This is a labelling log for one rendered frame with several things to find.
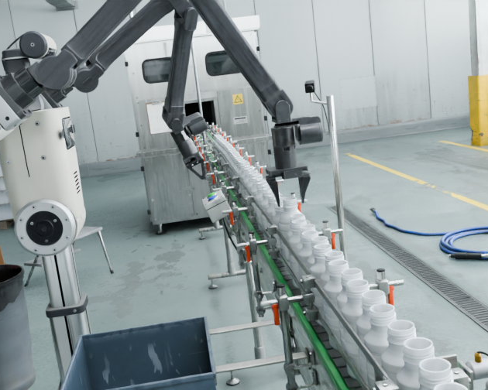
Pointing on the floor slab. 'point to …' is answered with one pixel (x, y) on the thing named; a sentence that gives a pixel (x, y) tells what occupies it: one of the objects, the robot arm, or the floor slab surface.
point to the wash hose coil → (457, 238)
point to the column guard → (484, 110)
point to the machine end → (170, 196)
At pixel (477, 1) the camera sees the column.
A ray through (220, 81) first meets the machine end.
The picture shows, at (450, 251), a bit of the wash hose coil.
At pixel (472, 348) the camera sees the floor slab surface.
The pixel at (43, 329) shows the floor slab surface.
